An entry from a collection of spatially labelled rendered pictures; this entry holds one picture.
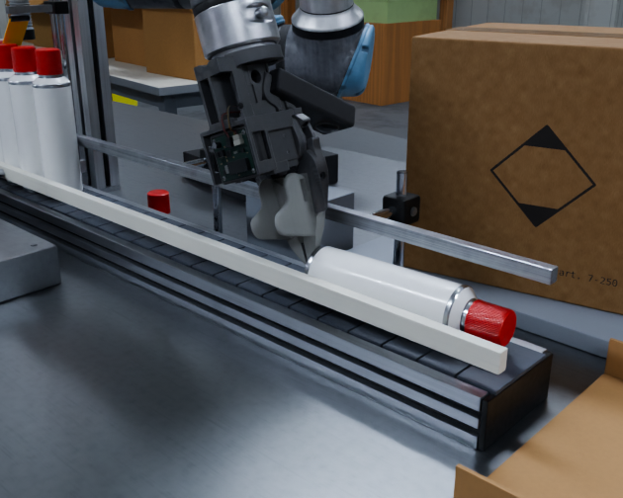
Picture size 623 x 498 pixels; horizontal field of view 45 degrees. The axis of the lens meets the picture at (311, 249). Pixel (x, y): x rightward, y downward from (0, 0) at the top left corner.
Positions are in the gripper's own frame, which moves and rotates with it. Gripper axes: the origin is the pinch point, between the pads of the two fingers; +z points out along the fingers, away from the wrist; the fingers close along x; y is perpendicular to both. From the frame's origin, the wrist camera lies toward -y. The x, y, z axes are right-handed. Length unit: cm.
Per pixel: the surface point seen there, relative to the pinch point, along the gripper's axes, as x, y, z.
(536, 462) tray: 23.4, 4.7, 18.1
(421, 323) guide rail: 15.6, 4.6, 6.6
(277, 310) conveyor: -0.7, 5.8, 4.6
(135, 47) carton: -220, -137, -73
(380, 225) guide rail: 7.4, -2.6, -0.9
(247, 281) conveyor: -7.3, 3.2, 2.0
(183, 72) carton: -178, -126, -52
